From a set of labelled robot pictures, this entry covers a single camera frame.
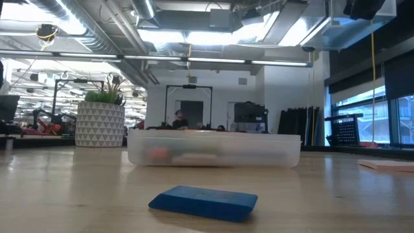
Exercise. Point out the green plant in patterned pot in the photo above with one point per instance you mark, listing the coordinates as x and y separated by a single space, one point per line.
100 124

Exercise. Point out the black gantry frame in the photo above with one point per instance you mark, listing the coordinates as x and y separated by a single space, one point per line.
79 81
188 86

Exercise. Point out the blue eraser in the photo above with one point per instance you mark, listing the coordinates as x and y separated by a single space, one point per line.
203 202

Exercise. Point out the grey wall vent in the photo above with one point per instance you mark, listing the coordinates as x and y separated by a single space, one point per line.
192 80
243 81

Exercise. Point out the black folded panels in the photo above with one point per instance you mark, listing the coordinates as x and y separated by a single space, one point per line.
294 126

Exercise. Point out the black perforated cart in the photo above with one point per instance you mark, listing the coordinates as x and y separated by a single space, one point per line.
346 131

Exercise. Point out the person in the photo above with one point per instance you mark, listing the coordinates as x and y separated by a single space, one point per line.
180 123
221 128

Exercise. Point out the dark background monitor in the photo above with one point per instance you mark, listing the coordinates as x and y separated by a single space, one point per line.
9 108

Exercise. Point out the long ceiling light bar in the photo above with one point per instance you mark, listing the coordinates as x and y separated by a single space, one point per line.
213 60

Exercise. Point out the clear plastic pencil box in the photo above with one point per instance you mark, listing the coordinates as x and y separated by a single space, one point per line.
226 145

